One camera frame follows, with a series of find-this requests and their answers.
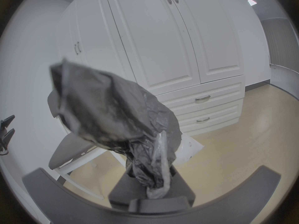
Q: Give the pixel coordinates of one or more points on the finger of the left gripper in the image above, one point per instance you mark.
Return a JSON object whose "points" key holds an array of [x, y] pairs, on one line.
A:
{"points": [[7, 122], [8, 136]]}

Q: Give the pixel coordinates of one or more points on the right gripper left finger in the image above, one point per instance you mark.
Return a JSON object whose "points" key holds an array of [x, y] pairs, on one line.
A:
{"points": [[126, 191]]}

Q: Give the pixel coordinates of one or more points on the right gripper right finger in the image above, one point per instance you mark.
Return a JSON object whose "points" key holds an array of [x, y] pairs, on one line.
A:
{"points": [[181, 190]]}

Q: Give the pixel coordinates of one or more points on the white printed wrapper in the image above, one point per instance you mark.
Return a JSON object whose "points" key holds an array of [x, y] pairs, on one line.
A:
{"points": [[186, 148]]}

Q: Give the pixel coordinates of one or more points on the black plastic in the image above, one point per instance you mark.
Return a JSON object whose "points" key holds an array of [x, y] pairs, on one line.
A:
{"points": [[105, 106]]}

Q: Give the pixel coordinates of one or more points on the white chair with grey cushions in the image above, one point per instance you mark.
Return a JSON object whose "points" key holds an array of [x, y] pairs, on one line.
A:
{"points": [[70, 153]]}

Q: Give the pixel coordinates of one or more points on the white wardrobe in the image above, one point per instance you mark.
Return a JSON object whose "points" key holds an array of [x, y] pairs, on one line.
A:
{"points": [[163, 43]]}

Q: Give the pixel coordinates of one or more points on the grey curtain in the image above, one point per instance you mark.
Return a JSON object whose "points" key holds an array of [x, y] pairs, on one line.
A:
{"points": [[280, 43]]}

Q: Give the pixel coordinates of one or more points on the ceiling light panel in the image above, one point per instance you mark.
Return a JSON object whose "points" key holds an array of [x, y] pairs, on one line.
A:
{"points": [[252, 2]]}

